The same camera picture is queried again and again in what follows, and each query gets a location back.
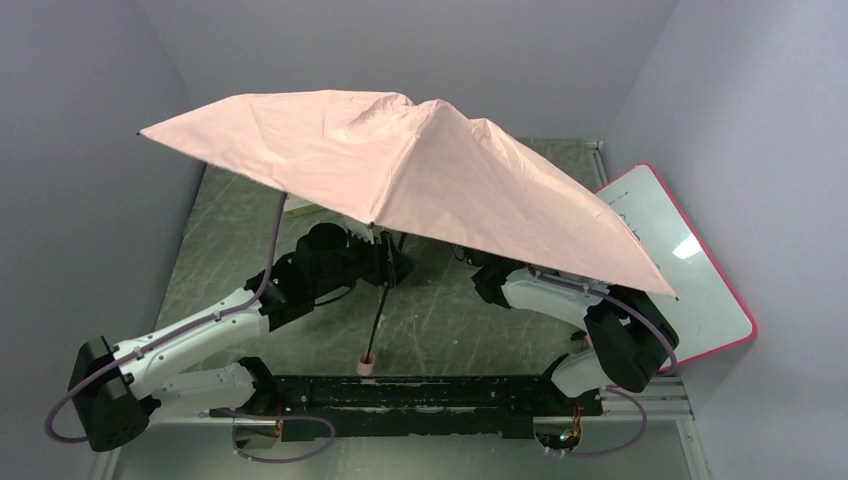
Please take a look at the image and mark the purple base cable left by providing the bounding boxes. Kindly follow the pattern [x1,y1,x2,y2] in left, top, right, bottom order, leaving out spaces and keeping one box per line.
[230,414,338,464]

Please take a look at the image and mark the red framed whiteboard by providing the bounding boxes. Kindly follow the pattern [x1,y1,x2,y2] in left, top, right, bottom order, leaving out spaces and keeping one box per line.
[596,163,758,365]

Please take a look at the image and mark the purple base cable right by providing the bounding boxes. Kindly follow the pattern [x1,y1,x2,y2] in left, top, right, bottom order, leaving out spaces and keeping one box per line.
[543,387,651,460]

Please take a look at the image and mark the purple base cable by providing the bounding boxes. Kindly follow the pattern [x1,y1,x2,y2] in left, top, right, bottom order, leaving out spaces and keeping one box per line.
[230,414,338,464]
[543,387,651,460]

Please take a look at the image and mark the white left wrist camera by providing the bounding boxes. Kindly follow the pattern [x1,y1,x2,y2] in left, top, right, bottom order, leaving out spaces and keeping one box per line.
[347,222,377,244]

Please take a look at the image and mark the small white box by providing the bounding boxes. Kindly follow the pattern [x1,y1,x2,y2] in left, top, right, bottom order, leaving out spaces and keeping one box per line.
[284,202,323,218]

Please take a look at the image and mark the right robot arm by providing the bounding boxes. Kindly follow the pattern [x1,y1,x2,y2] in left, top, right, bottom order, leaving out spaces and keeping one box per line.
[463,253,679,398]

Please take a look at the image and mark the pink folding umbrella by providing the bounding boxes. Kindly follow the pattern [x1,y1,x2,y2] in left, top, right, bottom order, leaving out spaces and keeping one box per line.
[137,89,680,379]

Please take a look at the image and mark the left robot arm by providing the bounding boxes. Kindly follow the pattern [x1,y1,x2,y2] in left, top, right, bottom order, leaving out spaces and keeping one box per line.
[68,223,414,452]

